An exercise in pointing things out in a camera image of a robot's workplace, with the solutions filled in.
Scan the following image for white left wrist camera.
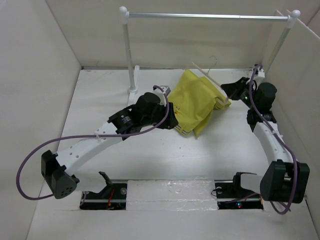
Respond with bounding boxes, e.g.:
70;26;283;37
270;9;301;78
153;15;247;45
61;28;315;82
152;85;171;107

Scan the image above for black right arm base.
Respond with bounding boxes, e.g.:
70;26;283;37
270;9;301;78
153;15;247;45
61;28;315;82
211;172;264;210

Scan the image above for white clothes rack with metal bar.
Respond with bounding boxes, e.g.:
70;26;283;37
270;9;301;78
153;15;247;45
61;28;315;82
116;6;301;94

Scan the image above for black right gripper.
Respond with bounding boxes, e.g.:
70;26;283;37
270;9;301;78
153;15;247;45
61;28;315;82
221;77;258;110

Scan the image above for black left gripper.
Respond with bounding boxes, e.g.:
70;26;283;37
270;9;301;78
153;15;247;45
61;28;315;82
141;102;178;130

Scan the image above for beige trouser hanger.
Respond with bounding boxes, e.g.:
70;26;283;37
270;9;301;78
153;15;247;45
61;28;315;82
191;55;232;140

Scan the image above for yellow trousers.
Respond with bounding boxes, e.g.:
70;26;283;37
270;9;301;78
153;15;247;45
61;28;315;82
168;69;231;137

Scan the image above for white foam block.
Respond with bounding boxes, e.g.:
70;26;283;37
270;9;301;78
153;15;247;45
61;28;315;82
126;179;218;212

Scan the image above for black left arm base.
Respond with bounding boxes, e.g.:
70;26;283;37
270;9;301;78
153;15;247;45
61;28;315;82
79;171;128;211

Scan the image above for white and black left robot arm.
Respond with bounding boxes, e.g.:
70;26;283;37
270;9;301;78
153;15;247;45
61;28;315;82
41;89;178;199

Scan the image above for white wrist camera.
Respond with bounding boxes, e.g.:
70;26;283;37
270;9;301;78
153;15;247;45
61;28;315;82
152;85;171;107
252;64;265;82

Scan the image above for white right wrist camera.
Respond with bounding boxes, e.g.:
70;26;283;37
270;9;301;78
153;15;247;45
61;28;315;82
252;64;265;82

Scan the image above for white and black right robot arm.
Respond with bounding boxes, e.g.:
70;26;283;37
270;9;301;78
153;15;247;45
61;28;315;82
221;77;310;204

